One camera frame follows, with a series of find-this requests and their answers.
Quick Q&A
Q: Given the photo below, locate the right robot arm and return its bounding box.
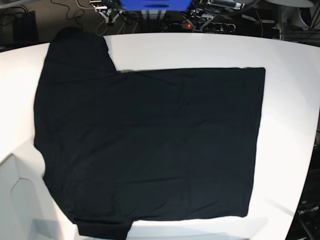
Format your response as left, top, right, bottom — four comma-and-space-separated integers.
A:
89, 0, 126, 25

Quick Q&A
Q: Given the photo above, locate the black power strip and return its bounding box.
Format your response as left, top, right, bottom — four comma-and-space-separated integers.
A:
173, 21, 236, 34

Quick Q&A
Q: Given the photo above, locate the black T-shirt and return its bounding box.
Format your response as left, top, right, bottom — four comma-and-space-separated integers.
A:
34, 27, 266, 240

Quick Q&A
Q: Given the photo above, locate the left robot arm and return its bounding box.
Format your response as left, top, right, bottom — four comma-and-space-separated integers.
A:
182, 0, 253, 34

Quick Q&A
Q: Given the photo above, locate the blue plastic bin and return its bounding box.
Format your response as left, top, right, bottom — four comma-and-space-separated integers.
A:
120, 0, 192, 11

